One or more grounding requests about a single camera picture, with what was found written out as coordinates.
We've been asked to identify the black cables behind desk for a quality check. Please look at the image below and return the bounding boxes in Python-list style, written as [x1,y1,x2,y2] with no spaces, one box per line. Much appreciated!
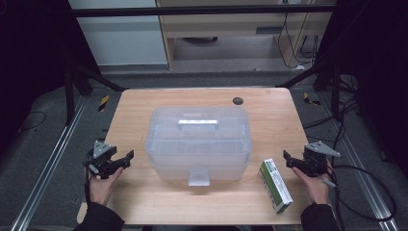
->
[277,13,320,71]

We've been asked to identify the thin black floor cable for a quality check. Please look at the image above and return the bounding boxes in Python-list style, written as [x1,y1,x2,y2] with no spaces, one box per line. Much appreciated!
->
[15,110,48,133]

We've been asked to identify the white cabinet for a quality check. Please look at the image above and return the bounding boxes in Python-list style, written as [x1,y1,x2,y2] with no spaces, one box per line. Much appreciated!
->
[67,0,168,66]

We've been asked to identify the dark curtain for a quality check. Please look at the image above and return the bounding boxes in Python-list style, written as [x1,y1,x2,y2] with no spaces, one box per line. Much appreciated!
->
[320,0,408,179]
[0,0,99,155]

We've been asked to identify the black floor cables bundle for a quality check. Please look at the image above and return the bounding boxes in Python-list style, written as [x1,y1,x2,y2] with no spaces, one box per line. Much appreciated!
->
[302,75,362,143]

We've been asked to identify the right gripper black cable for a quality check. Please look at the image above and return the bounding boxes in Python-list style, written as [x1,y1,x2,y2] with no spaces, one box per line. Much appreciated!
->
[321,165,397,231]

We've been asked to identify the green and white carton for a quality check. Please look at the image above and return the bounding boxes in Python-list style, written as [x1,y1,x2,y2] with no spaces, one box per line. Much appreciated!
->
[258,158,293,215]

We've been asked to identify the yellow and black tape marker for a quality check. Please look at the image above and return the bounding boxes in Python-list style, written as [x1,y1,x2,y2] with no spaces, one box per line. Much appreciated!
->
[302,91,321,107]
[97,94,111,114]

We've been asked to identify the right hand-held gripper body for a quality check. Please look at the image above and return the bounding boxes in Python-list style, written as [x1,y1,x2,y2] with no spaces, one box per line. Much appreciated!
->
[302,141,342,178]

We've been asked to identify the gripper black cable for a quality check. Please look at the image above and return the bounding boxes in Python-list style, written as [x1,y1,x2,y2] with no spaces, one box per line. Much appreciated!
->
[83,160,93,208]
[321,165,397,231]

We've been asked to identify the person's left hand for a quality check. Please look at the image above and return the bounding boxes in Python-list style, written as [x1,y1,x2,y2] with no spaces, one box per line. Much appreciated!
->
[88,167,125,207]

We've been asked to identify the black metal stand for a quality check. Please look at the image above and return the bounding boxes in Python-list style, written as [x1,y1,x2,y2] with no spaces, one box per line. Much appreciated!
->
[62,61,128,127]
[275,57,344,122]

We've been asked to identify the aluminium floor rail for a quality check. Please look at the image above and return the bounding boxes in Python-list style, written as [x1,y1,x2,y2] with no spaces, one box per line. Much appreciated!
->
[9,95,89,231]
[317,91,401,231]

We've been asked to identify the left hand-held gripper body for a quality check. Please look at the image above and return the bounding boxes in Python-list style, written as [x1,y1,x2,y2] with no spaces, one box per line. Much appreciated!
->
[85,140,120,180]

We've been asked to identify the person's right hand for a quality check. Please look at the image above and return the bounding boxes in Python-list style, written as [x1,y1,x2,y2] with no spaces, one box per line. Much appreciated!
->
[292,162,333,205]

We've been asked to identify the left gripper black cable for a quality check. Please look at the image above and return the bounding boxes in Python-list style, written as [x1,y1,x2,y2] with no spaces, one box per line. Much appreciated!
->
[83,160,93,208]

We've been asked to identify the clear plastic storage box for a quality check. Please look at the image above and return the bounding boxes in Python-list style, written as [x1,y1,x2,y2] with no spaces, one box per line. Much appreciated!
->
[144,105,253,188]

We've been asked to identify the black horizontal frame bar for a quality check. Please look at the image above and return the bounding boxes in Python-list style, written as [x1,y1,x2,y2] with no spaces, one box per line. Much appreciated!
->
[68,4,337,18]

